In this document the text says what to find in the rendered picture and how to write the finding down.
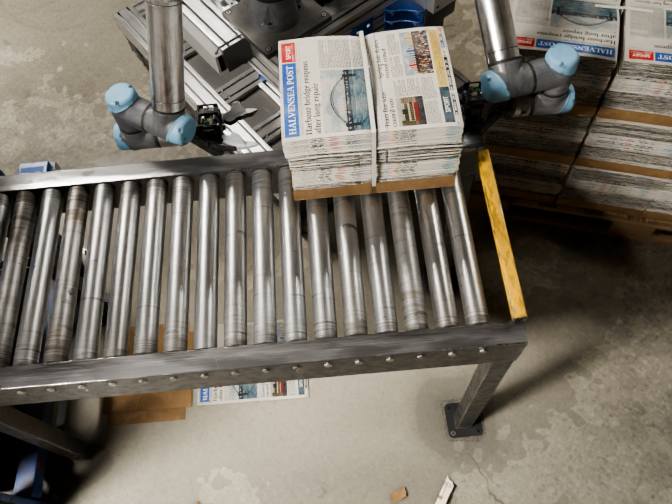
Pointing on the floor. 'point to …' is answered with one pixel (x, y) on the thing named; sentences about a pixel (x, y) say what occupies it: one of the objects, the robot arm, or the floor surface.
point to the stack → (532, 11)
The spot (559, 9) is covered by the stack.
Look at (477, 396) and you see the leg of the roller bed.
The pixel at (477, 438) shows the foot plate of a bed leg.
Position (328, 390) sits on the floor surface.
